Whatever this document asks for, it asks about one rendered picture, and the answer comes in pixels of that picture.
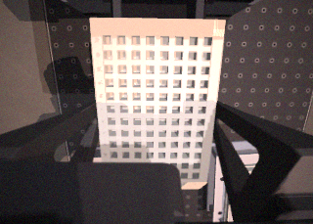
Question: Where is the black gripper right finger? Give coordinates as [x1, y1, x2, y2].
[213, 101, 313, 221]

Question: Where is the dark grey perforated base plate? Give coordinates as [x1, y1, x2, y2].
[42, 0, 313, 222]

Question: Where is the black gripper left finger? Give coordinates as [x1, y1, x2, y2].
[0, 100, 100, 161]

